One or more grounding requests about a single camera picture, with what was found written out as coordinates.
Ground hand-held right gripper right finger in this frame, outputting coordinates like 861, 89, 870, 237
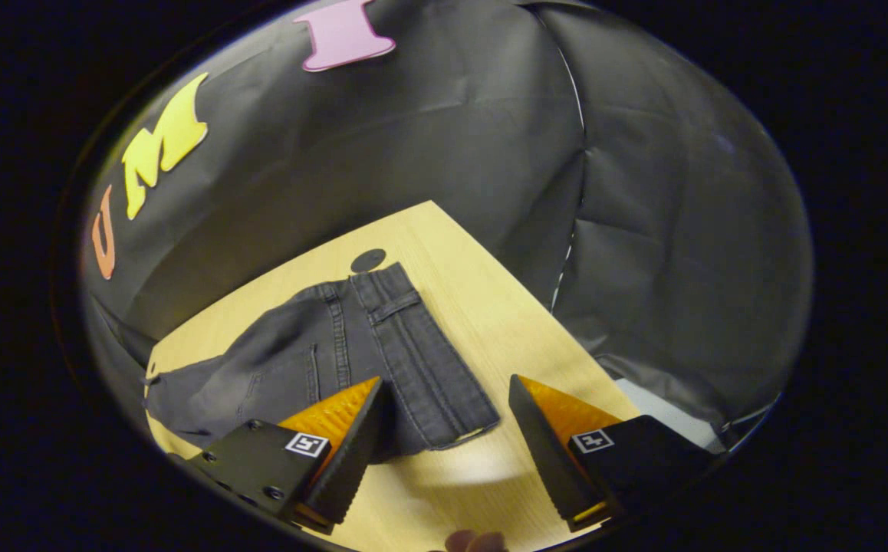
508, 373, 722, 534

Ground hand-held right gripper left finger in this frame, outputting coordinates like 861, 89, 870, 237
186, 375, 396, 536

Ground dark grey jeans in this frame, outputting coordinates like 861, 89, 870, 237
143, 261, 502, 465

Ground black backdrop cloth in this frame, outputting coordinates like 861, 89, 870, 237
80, 0, 813, 461

